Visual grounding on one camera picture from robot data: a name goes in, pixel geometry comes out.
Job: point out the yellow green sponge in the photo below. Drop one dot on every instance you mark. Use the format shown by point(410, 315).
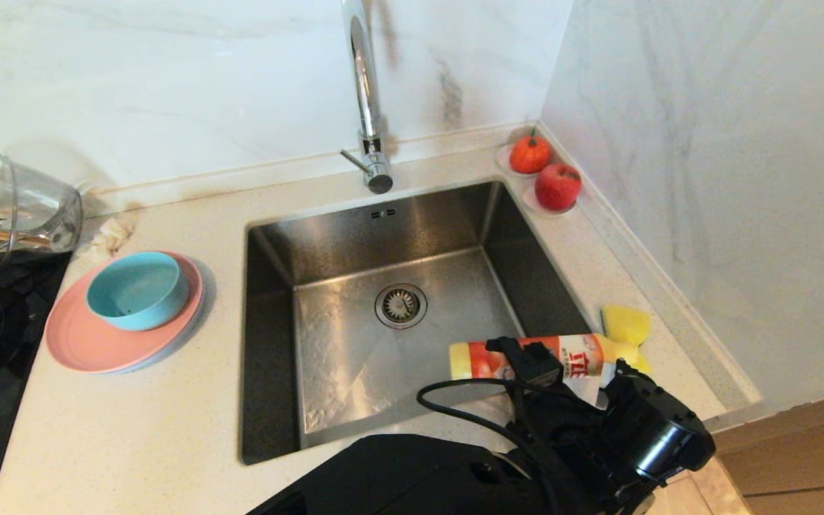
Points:
point(626, 323)

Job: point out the grey plate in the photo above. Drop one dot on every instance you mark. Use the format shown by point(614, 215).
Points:
point(209, 300)

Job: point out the pink plate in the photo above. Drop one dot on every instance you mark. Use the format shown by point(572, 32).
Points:
point(79, 343)

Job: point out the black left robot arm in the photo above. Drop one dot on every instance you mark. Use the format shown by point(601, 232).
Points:
point(398, 479)

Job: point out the orange toy pumpkin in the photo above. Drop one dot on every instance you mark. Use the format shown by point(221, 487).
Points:
point(530, 154)

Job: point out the small white dish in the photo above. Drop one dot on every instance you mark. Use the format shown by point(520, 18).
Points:
point(531, 204)
point(504, 162)

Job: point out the clear glass jug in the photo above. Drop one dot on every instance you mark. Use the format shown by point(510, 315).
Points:
point(29, 207)

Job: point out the wooden cabinet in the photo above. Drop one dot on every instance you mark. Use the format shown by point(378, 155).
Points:
point(791, 458)

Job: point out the chrome faucet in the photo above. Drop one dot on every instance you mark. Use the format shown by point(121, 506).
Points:
point(365, 79)

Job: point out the red toy apple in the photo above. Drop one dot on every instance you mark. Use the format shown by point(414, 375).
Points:
point(558, 187)

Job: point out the metal drain strainer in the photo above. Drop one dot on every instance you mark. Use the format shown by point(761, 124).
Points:
point(401, 305)

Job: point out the orange dish soap bottle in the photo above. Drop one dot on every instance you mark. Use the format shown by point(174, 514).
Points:
point(483, 357)

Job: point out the stainless steel sink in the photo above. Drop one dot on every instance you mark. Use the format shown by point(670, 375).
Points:
point(383, 386)

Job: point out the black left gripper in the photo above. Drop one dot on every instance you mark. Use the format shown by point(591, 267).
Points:
point(569, 429)

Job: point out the blue bowl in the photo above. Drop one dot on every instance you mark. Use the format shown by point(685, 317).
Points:
point(138, 290)

